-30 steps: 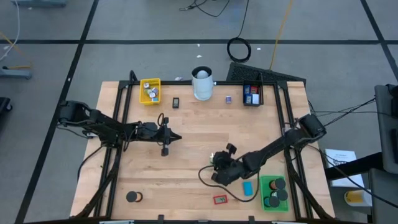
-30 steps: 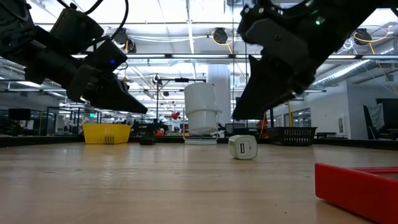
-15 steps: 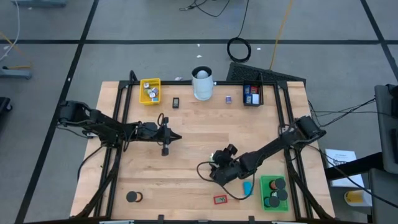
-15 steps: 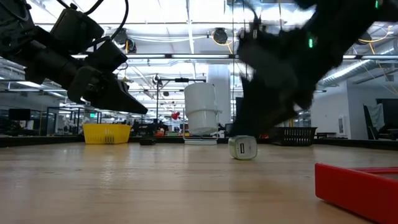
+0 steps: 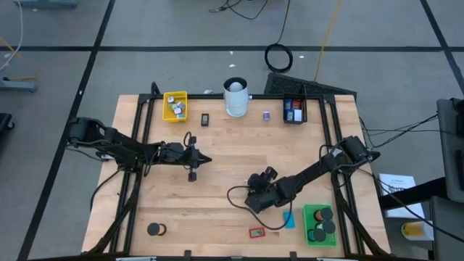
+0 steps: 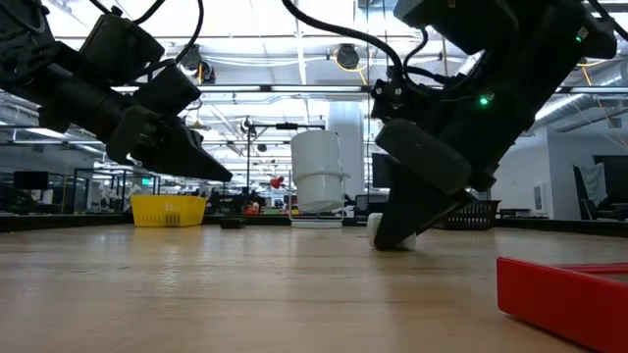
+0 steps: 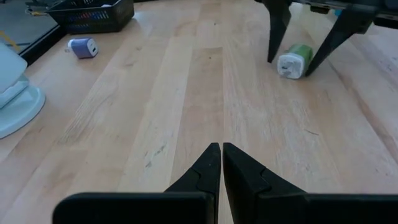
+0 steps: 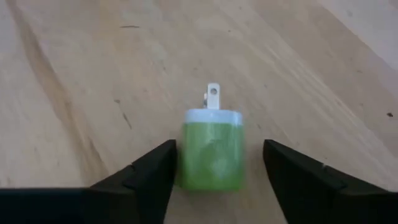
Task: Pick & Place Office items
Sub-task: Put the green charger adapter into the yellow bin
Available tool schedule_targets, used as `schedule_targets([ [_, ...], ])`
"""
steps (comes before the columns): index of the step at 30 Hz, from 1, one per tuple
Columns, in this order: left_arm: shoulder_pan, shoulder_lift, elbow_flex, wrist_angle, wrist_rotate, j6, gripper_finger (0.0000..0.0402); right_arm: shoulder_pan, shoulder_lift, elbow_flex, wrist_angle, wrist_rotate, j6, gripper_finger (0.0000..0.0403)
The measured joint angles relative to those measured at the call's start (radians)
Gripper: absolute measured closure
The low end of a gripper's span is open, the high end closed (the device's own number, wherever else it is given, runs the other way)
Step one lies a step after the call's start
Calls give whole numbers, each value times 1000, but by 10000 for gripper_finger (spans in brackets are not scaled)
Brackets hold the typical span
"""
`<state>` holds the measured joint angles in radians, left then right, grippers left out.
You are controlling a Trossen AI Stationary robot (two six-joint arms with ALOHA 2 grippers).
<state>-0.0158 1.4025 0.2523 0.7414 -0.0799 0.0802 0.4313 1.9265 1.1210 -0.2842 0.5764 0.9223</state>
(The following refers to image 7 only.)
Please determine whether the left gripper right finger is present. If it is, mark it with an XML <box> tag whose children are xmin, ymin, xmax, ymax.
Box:
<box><xmin>223</xmin><ymin>142</ymin><xmax>398</xmax><ymax>224</ymax></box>

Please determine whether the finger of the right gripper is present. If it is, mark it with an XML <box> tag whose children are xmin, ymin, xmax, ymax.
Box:
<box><xmin>305</xmin><ymin>4</ymin><xmax>379</xmax><ymax>77</ymax></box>
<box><xmin>262</xmin><ymin>1</ymin><xmax>293</xmax><ymax>63</ymax></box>

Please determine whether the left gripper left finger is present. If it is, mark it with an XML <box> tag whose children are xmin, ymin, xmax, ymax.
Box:
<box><xmin>52</xmin><ymin>142</ymin><xmax>221</xmax><ymax>224</ymax></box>

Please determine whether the green white usb charger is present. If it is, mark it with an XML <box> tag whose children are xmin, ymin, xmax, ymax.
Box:
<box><xmin>276</xmin><ymin>42</ymin><xmax>314</xmax><ymax>80</ymax></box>

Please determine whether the black plastic basket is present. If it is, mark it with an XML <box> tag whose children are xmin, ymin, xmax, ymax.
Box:
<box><xmin>45</xmin><ymin>0</ymin><xmax>136</xmax><ymax>35</ymax></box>

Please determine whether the purple white usb charger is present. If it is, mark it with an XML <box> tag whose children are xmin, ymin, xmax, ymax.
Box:
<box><xmin>64</xmin><ymin>37</ymin><xmax>100</xmax><ymax>60</ymax></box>

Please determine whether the white cylindrical cup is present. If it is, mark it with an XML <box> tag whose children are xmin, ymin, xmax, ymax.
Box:
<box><xmin>0</xmin><ymin>42</ymin><xmax>47</xmax><ymax>140</ymax></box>

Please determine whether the yellow hanging cable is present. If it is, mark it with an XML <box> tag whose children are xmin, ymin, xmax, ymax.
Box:
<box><xmin>0</xmin><ymin>29</ymin><xmax>21</xmax><ymax>54</ymax></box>

